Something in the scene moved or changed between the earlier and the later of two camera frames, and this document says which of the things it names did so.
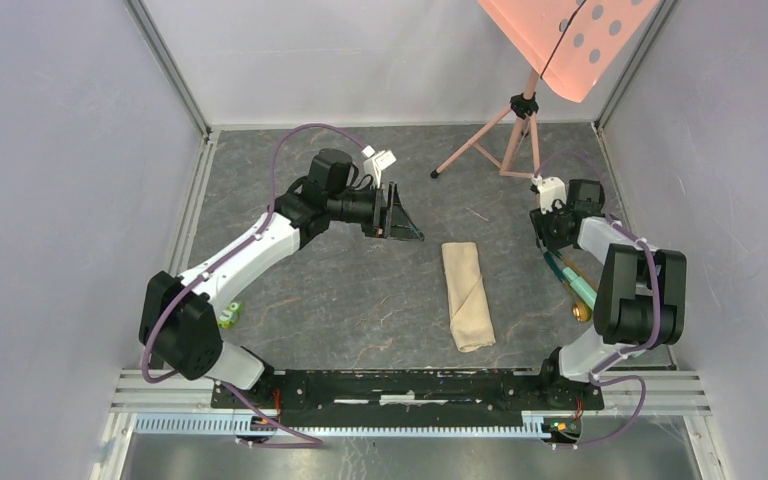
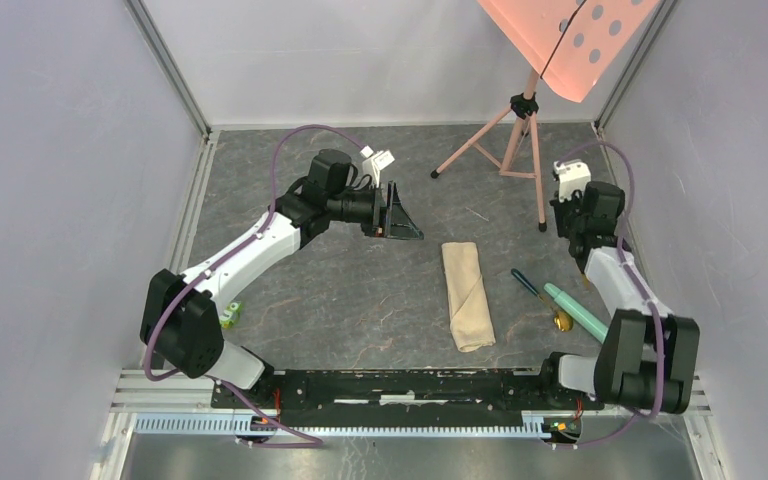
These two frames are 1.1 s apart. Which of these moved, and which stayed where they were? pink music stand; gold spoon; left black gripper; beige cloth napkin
Moved: gold spoon
Stayed: beige cloth napkin; pink music stand; left black gripper
